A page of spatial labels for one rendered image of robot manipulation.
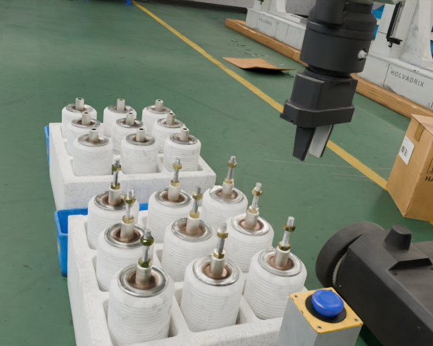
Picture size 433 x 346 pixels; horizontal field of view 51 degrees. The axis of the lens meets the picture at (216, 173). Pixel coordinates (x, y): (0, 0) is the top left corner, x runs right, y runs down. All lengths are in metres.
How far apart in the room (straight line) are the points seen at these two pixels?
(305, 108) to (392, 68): 2.68
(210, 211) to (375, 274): 0.36
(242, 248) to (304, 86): 0.35
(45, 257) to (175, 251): 0.45
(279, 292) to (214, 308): 0.11
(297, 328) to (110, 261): 0.33
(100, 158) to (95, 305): 0.46
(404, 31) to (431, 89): 0.59
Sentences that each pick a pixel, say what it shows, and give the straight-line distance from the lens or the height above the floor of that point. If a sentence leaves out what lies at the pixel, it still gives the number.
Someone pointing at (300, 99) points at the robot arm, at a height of 0.54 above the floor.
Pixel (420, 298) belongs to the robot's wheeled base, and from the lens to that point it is 0.95.
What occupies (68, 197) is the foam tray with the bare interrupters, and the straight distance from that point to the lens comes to 1.12.
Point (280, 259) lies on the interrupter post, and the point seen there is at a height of 0.27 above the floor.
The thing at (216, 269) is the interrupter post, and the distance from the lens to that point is 0.72.
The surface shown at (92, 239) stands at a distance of 0.90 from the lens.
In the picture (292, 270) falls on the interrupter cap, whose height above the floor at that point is 0.25.
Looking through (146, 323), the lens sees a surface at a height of 0.21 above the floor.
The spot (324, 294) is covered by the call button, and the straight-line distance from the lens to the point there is 0.62.
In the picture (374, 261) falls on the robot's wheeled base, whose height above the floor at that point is 0.19.
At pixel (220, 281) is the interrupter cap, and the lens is 0.71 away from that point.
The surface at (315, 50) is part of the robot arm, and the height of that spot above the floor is 0.61.
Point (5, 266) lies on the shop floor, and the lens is 1.15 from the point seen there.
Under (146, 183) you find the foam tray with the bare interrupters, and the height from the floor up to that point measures 0.16.
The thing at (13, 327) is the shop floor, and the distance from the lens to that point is 1.00.
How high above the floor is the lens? 0.70
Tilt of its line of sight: 25 degrees down
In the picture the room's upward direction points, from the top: 9 degrees clockwise
